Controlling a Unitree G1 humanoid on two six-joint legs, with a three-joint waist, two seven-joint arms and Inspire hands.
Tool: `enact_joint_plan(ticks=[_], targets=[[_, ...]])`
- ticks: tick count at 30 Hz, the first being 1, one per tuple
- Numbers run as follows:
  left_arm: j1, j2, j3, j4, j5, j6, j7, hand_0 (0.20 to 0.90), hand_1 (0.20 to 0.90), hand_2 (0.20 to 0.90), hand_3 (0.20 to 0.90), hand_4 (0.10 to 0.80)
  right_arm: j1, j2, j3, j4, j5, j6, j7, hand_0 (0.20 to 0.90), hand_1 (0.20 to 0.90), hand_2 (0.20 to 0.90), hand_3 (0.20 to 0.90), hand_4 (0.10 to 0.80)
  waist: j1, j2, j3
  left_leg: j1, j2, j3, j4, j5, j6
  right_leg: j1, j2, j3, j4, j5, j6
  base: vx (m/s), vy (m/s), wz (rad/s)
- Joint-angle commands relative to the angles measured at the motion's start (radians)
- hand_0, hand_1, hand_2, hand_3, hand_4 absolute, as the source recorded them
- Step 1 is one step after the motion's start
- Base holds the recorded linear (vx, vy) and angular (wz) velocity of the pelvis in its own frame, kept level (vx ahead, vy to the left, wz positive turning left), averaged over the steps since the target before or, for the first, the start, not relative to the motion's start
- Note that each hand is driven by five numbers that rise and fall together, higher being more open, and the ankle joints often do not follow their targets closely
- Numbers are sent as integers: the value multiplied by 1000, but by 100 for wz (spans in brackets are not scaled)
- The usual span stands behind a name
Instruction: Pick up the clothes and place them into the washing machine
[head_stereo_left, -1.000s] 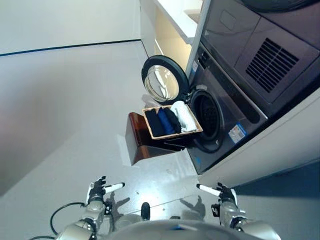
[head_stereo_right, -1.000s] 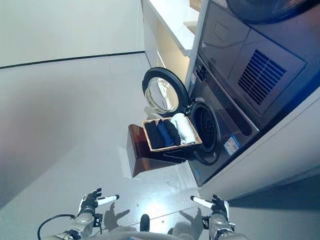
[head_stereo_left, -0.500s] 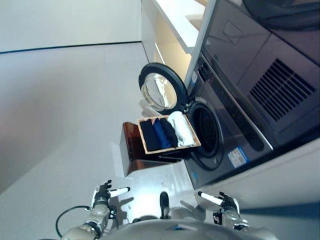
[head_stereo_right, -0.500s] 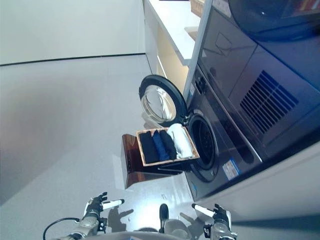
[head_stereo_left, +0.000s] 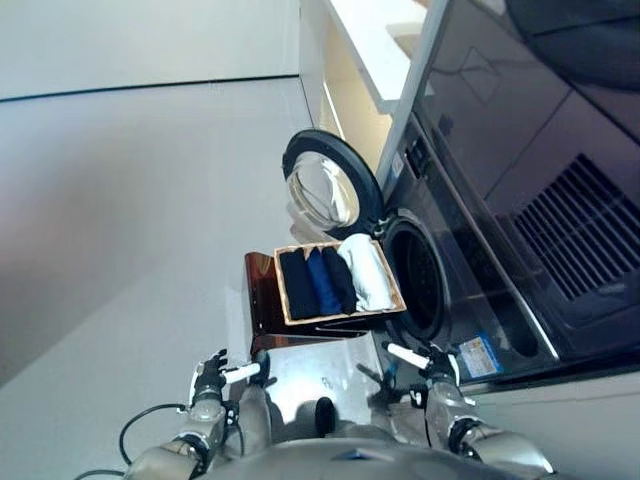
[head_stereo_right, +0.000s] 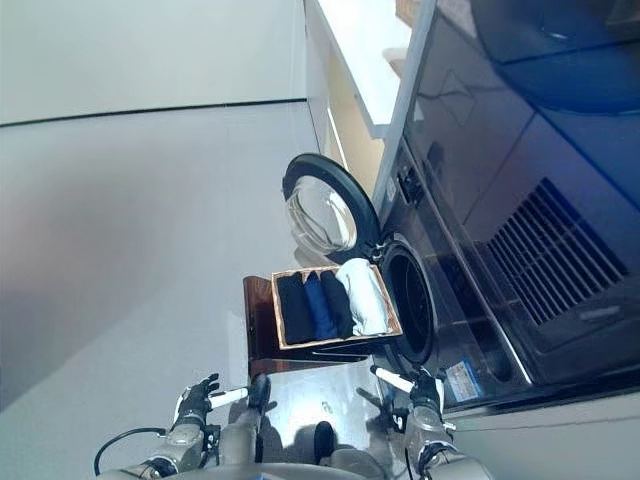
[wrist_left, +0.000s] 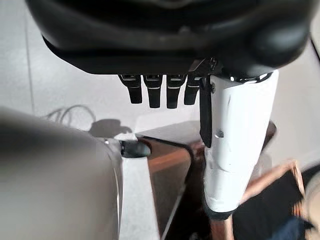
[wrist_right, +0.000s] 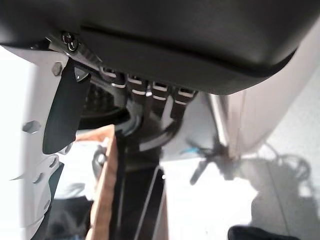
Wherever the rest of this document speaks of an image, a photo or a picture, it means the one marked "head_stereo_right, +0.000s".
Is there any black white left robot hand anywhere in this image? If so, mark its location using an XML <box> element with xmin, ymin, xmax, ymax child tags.
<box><xmin>174</xmin><ymin>372</ymin><xmax>250</xmax><ymax>425</ymax></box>

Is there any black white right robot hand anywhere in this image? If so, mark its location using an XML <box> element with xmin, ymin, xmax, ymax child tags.
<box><xmin>369</xmin><ymin>365</ymin><xmax>446</xmax><ymax>410</ymax></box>

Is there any white garment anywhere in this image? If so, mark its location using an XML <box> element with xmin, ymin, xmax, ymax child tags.
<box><xmin>334</xmin><ymin>258</ymin><xmax>390</xmax><ymax>335</ymax></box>

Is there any black garment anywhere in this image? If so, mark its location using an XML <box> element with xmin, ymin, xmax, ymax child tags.
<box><xmin>277</xmin><ymin>272</ymin><xmax>314</xmax><ymax>345</ymax></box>
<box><xmin>319</xmin><ymin>269</ymin><xmax>357</xmax><ymax>334</ymax></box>

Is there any blue garment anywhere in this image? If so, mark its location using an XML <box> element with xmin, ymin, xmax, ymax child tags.
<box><xmin>303</xmin><ymin>272</ymin><xmax>337</xmax><ymax>339</ymax></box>

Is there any blue white energy label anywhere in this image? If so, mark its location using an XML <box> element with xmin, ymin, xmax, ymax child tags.
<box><xmin>444</xmin><ymin>363</ymin><xmax>476</xmax><ymax>394</ymax></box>

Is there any silver left robot leg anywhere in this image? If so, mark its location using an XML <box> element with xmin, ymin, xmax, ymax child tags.
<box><xmin>219</xmin><ymin>374</ymin><xmax>274</xmax><ymax>480</ymax></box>

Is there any silver robot leg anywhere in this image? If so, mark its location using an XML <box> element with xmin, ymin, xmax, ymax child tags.
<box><xmin>219</xmin><ymin>374</ymin><xmax>274</xmax><ymax>480</ymax></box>
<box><xmin>314</xmin><ymin>422</ymin><xmax>374</xmax><ymax>480</ymax></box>

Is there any rectangular wicker laundry basket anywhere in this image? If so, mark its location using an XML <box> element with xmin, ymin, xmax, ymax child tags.
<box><xmin>271</xmin><ymin>263</ymin><xmax>403</xmax><ymax>350</ymax></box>

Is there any glossy brown wooden stool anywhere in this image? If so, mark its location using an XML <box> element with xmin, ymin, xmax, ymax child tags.
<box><xmin>243</xmin><ymin>273</ymin><xmax>374</xmax><ymax>376</ymax></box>

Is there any silver right robot leg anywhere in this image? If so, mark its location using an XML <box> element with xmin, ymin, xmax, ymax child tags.
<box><xmin>314</xmin><ymin>422</ymin><xmax>374</xmax><ymax>480</ymax></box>

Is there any grey robot torso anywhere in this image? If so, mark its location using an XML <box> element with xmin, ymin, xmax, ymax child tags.
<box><xmin>199</xmin><ymin>462</ymin><xmax>426</xmax><ymax>480</ymax></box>

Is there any black dryer vent grille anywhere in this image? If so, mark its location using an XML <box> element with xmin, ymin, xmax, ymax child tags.
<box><xmin>487</xmin><ymin>177</ymin><xmax>629</xmax><ymax>326</ymax></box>

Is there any round glass washer door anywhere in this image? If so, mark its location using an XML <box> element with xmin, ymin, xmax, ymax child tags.
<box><xmin>280</xmin><ymin>153</ymin><xmax>382</xmax><ymax>261</ymax></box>

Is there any light grey vertical panel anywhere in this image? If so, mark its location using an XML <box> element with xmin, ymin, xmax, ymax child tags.
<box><xmin>372</xmin><ymin>0</ymin><xmax>439</xmax><ymax>189</ymax></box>

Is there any white counter cabinet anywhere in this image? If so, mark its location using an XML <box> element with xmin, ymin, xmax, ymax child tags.
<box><xmin>303</xmin><ymin>0</ymin><xmax>411</xmax><ymax>174</ymax></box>

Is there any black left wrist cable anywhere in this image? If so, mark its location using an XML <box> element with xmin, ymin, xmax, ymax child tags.
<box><xmin>93</xmin><ymin>427</ymin><xmax>169</xmax><ymax>474</ymax></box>

